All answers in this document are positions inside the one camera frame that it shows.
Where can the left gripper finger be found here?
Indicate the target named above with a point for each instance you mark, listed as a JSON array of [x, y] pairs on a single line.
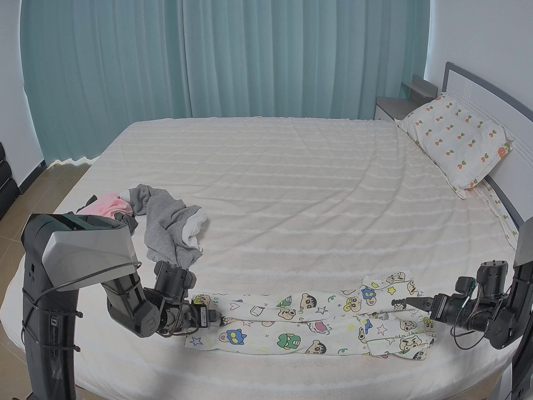
[[219, 317]]

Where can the grey garment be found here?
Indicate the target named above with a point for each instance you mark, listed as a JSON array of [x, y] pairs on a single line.
[[166, 219]]

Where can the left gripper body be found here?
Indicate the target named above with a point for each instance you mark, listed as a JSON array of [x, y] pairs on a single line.
[[200, 313]]

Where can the blue-green curtain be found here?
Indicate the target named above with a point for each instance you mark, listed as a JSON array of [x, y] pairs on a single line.
[[208, 56]]

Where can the white printed pillow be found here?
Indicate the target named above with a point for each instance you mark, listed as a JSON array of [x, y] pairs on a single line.
[[454, 140]]

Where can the pink garment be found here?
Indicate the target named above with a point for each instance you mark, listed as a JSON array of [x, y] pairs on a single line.
[[110, 204]]

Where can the dark grey chest of drawers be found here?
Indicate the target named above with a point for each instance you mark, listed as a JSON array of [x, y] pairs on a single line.
[[6, 181]]

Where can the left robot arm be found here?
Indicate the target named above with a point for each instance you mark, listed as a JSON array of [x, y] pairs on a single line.
[[83, 261]]

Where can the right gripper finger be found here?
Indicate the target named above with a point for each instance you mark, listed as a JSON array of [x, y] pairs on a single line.
[[416, 302]]

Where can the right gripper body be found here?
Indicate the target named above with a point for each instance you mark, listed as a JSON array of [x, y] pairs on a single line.
[[445, 306]]

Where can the bed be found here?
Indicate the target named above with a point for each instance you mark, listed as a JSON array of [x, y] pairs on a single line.
[[291, 173]]

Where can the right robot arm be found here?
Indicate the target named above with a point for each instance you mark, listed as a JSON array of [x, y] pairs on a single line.
[[499, 306]]

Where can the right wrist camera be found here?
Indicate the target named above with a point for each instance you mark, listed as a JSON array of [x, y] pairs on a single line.
[[465, 286]]

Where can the black garment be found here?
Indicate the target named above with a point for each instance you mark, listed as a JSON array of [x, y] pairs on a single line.
[[129, 222]]

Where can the grey bedside table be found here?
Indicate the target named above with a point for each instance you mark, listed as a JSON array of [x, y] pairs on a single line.
[[395, 104]]

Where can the white printed pyjama top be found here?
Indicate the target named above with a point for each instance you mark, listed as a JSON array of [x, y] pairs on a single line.
[[291, 323]]

